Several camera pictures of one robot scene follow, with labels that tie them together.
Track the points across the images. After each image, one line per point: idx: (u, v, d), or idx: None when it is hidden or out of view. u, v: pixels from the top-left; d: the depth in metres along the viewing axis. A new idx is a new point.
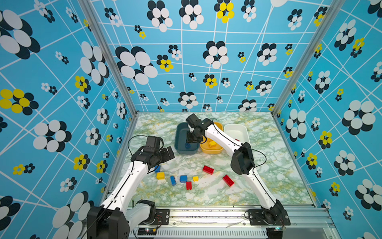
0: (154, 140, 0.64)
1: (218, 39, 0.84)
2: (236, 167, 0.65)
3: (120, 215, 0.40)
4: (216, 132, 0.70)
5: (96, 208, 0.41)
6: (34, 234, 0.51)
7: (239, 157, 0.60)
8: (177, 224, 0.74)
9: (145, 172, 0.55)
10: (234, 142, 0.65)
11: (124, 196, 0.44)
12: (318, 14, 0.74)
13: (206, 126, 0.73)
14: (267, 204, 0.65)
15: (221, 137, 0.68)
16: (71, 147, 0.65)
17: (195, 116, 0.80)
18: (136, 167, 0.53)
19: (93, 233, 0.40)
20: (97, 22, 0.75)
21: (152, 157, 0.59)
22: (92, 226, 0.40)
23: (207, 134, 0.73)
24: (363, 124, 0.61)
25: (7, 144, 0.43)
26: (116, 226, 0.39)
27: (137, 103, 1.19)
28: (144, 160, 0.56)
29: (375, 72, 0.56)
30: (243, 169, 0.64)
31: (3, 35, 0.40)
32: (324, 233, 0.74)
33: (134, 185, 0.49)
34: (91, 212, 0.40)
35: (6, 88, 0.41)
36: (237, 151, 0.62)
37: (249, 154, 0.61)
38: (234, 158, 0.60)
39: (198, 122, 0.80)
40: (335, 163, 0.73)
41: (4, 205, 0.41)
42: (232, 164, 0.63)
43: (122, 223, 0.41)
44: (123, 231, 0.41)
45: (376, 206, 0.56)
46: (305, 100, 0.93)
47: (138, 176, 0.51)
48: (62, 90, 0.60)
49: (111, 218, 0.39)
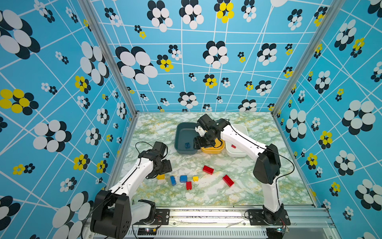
0: (160, 145, 0.70)
1: (218, 39, 0.84)
2: (260, 175, 0.54)
3: (126, 200, 0.42)
4: (234, 133, 0.61)
5: (104, 192, 0.43)
6: (34, 234, 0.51)
7: (265, 161, 0.50)
8: (177, 224, 0.74)
9: (150, 169, 0.59)
10: (257, 145, 0.55)
11: (130, 184, 0.47)
12: (318, 14, 0.74)
13: (222, 127, 0.64)
14: (273, 208, 0.63)
15: (241, 139, 0.58)
16: (71, 147, 0.65)
17: (207, 117, 0.71)
18: (143, 162, 0.57)
19: (97, 217, 0.41)
20: (97, 22, 0.75)
21: (157, 157, 0.63)
22: (97, 209, 0.42)
23: (223, 136, 0.63)
24: (363, 124, 0.61)
25: (7, 144, 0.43)
26: (121, 209, 0.41)
27: (137, 103, 1.19)
28: (151, 157, 0.60)
29: (375, 72, 0.56)
30: (270, 177, 0.53)
31: (3, 35, 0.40)
32: (324, 233, 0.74)
33: (140, 179, 0.52)
34: (99, 196, 0.42)
35: (6, 88, 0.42)
36: (262, 154, 0.52)
37: (277, 160, 0.54)
38: (258, 163, 0.52)
39: (212, 124, 0.71)
40: (335, 163, 0.73)
41: (4, 205, 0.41)
42: (255, 171, 0.56)
43: (127, 210, 0.42)
44: (125, 220, 0.42)
45: (376, 206, 0.56)
46: (305, 100, 0.93)
47: (144, 171, 0.54)
48: (62, 90, 0.60)
49: (118, 201, 0.41)
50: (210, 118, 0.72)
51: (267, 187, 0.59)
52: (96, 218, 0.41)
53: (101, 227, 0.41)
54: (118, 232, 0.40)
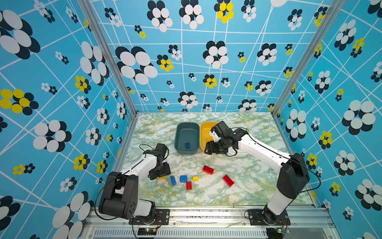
0: (162, 146, 0.76)
1: (218, 39, 0.84)
2: (286, 188, 0.48)
3: (136, 179, 0.45)
4: (253, 143, 0.57)
5: (114, 173, 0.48)
6: (34, 234, 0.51)
7: (291, 173, 0.45)
8: (177, 224, 0.74)
9: (153, 165, 0.63)
10: (280, 154, 0.51)
11: (138, 169, 0.52)
12: (318, 14, 0.74)
13: (239, 137, 0.61)
14: (276, 211, 0.63)
15: (261, 149, 0.54)
16: (71, 147, 0.65)
17: (225, 125, 0.69)
18: (148, 155, 0.64)
19: (107, 195, 0.44)
20: (97, 22, 0.75)
21: (159, 155, 0.68)
22: (109, 188, 0.45)
23: (241, 146, 0.60)
24: (363, 124, 0.61)
25: (7, 144, 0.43)
26: (131, 187, 0.44)
27: (137, 103, 1.19)
28: (155, 153, 0.66)
29: (375, 72, 0.56)
30: (297, 190, 0.47)
31: (3, 35, 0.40)
32: (324, 233, 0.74)
33: (146, 168, 0.57)
34: (110, 176, 0.46)
35: (6, 88, 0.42)
36: (286, 164, 0.47)
37: (304, 172, 0.48)
38: (282, 174, 0.46)
39: (229, 133, 0.68)
40: (335, 163, 0.73)
41: (4, 205, 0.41)
42: (279, 183, 0.50)
43: (135, 189, 0.46)
44: (133, 199, 0.45)
45: (376, 206, 0.56)
46: (305, 100, 0.93)
47: (149, 162, 0.59)
48: (62, 90, 0.60)
49: (128, 179, 0.45)
50: (227, 126, 0.69)
51: (285, 198, 0.54)
52: (106, 197, 0.44)
53: (109, 207, 0.43)
54: (125, 212, 0.43)
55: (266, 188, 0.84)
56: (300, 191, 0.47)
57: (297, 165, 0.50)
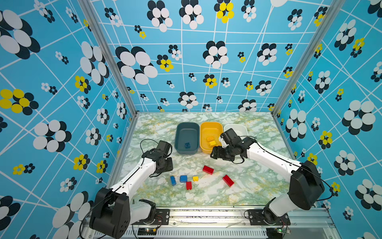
0: (164, 145, 0.69)
1: (218, 39, 0.84)
2: (297, 197, 0.46)
3: (125, 199, 0.42)
4: (261, 151, 0.57)
5: (105, 189, 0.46)
6: (34, 234, 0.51)
7: (302, 180, 0.43)
8: (177, 224, 0.74)
9: (152, 170, 0.58)
10: (290, 163, 0.49)
11: (131, 184, 0.47)
12: (318, 14, 0.74)
13: (247, 146, 0.61)
14: (277, 212, 0.63)
15: (270, 157, 0.53)
16: (71, 147, 0.65)
17: (233, 133, 0.68)
18: (145, 163, 0.57)
19: (97, 214, 0.42)
20: (97, 22, 0.75)
21: (160, 158, 0.63)
22: (98, 207, 0.42)
23: (249, 154, 0.60)
24: (363, 124, 0.61)
25: (7, 144, 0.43)
26: (120, 209, 0.41)
27: (137, 103, 1.19)
28: (154, 159, 0.60)
29: (375, 72, 0.56)
30: (309, 200, 0.44)
31: (3, 35, 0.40)
32: (324, 233, 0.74)
33: (141, 179, 0.52)
34: (100, 193, 0.42)
35: (6, 88, 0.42)
36: (296, 172, 0.46)
37: (316, 180, 0.46)
38: (293, 182, 0.45)
39: (237, 141, 0.68)
40: (335, 163, 0.73)
41: (4, 205, 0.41)
42: (290, 192, 0.48)
43: (126, 210, 0.42)
44: (124, 219, 0.42)
45: (376, 206, 0.56)
46: (305, 100, 0.93)
47: (146, 171, 0.54)
48: (62, 90, 0.60)
49: (117, 201, 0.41)
50: (236, 134, 0.69)
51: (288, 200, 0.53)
52: (96, 215, 0.42)
53: (99, 226, 0.42)
54: (116, 231, 0.40)
55: (266, 188, 0.84)
56: (313, 201, 0.45)
57: (309, 173, 0.48)
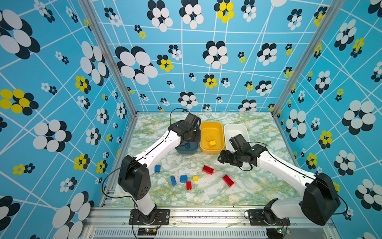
0: (193, 118, 0.65)
1: (218, 39, 0.84)
2: (311, 211, 0.44)
3: (145, 171, 0.44)
4: (273, 160, 0.55)
5: (130, 157, 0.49)
6: (34, 234, 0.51)
7: (317, 194, 0.41)
8: (177, 224, 0.74)
9: (177, 143, 0.58)
10: (304, 174, 0.47)
11: (153, 157, 0.49)
12: (318, 14, 0.74)
13: (257, 153, 0.59)
14: (279, 215, 0.62)
15: (283, 167, 0.51)
16: (71, 147, 0.65)
17: (242, 139, 0.67)
18: (170, 136, 0.57)
19: (123, 176, 0.47)
20: (97, 22, 0.75)
21: (187, 132, 0.61)
22: (123, 171, 0.47)
23: (259, 163, 0.58)
24: (363, 124, 0.61)
25: (7, 144, 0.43)
26: (140, 179, 0.44)
27: (137, 103, 1.19)
28: (179, 133, 0.59)
29: (375, 72, 0.56)
30: (325, 215, 0.42)
31: (3, 35, 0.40)
32: (324, 233, 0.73)
33: (163, 152, 0.53)
34: (125, 160, 0.47)
35: (6, 88, 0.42)
36: (311, 184, 0.44)
37: (332, 193, 0.44)
38: (307, 195, 0.43)
39: (246, 148, 0.66)
40: (335, 163, 0.73)
41: (4, 205, 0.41)
42: (304, 205, 0.45)
43: (145, 179, 0.46)
44: (143, 185, 0.46)
45: (376, 206, 0.56)
46: (305, 100, 0.93)
47: (170, 145, 0.55)
48: (62, 90, 0.60)
49: (138, 171, 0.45)
50: (245, 141, 0.67)
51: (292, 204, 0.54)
52: (123, 176, 0.47)
53: (125, 185, 0.48)
54: (136, 194, 0.46)
55: (266, 188, 0.84)
56: (329, 216, 0.42)
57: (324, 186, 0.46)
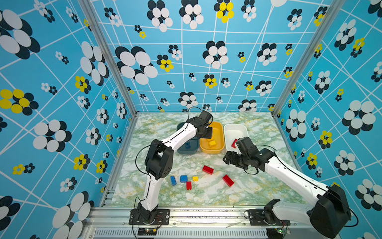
0: (207, 114, 0.74)
1: (218, 39, 0.84)
2: (321, 223, 0.43)
3: (171, 152, 0.53)
4: (282, 168, 0.53)
5: (157, 141, 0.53)
6: (34, 234, 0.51)
7: (329, 207, 0.40)
8: (177, 224, 0.74)
9: (193, 136, 0.67)
10: (316, 185, 0.45)
11: (176, 143, 0.58)
12: (318, 14, 0.74)
13: (266, 159, 0.57)
14: (279, 216, 0.62)
15: (292, 175, 0.50)
16: (71, 147, 0.65)
17: (250, 142, 0.64)
18: (189, 127, 0.66)
19: (149, 156, 0.56)
20: (97, 22, 0.75)
21: (201, 126, 0.70)
22: (151, 152, 0.56)
23: (267, 169, 0.56)
24: (364, 124, 0.61)
25: (7, 144, 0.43)
26: (166, 159, 0.53)
27: (137, 103, 1.19)
28: (196, 125, 0.68)
29: (375, 72, 0.56)
30: (335, 228, 0.40)
31: (3, 35, 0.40)
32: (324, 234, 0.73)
33: (183, 141, 0.61)
34: (153, 142, 0.55)
35: (6, 88, 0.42)
36: (323, 197, 0.42)
37: (344, 207, 0.42)
38: (318, 207, 0.41)
39: (254, 152, 0.64)
40: (335, 163, 0.73)
41: (4, 205, 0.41)
42: (313, 216, 0.44)
43: (170, 161, 0.54)
44: (167, 167, 0.55)
45: (376, 206, 0.56)
46: (305, 100, 0.93)
47: (188, 134, 0.63)
48: (62, 90, 0.60)
49: (166, 151, 0.53)
50: (252, 144, 0.65)
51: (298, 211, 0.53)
52: (149, 157, 0.56)
53: (150, 166, 0.56)
54: (160, 173, 0.54)
55: (266, 188, 0.84)
56: (338, 229, 0.41)
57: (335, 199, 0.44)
